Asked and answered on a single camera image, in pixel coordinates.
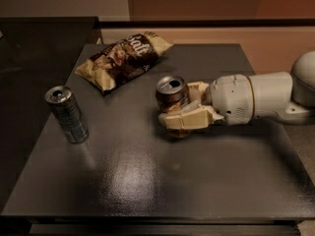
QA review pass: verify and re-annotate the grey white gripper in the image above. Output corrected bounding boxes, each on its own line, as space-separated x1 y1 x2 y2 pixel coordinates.
158 74 254 130

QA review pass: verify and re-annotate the orange soda can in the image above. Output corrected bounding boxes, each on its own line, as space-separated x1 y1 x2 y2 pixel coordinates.
156 76 190 138

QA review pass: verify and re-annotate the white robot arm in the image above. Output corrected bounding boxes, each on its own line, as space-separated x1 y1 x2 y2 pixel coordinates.
156 51 315 133

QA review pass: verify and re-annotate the tall silver slim can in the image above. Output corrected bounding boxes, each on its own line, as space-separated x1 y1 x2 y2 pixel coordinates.
45 86 89 144

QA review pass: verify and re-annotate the brown salt chip bag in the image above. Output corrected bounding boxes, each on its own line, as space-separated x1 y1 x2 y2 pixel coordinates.
75 31 172 92

